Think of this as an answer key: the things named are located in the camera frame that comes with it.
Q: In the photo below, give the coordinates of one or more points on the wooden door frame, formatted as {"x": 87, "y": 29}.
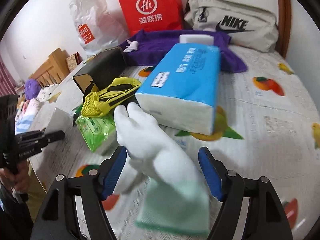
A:
{"x": 284, "y": 26}

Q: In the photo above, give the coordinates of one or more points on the white sponge block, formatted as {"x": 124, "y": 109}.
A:
{"x": 197, "y": 38}

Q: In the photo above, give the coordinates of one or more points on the blue tissue pack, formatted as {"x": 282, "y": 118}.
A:
{"x": 181, "y": 91}

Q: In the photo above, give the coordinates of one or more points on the purple plush toy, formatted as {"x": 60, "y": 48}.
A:
{"x": 32, "y": 89}

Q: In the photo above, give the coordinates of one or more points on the wooden bed headboard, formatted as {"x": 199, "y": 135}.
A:
{"x": 55, "y": 69}

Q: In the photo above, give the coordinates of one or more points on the dark green tea box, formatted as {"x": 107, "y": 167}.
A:
{"x": 101, "y": 70}

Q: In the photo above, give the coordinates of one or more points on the white rubber glove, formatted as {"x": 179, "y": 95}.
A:
{"x": 176, "y": 199}

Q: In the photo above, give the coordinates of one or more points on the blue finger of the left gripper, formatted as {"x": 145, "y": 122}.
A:
{"x": 53, "y": 136}

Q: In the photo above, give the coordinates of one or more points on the grey Nike bag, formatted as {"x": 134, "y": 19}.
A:
{"x": 248, "y": 26}

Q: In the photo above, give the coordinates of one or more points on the white Miniso plastic bag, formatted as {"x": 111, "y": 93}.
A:
{"x": 97, "y": 29}

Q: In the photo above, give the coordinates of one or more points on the yellow mesh pouch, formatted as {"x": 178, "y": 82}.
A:
{"x": 99, "y": 103}

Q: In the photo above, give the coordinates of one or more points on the person's left hand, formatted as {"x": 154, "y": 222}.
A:
{"x": 20, "y": 182}

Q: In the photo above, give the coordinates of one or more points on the red paper shopping bag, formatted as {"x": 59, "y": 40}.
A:
{"x": 152, "y": 15}

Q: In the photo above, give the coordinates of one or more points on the purple towel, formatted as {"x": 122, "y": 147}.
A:
{"x": 153, "y": 46}

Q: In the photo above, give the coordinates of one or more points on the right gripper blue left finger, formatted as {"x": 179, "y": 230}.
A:
{"x": 109, "y": 172}

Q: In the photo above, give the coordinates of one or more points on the green wet wipes pack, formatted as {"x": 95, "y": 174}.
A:
{"x": 98, "y": 133}

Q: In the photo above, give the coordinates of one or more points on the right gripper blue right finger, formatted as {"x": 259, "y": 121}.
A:
{"x": 214, "y": 173}

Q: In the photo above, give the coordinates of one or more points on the white knotted cloth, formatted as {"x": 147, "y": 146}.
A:
{"x": 131, "y": 46}

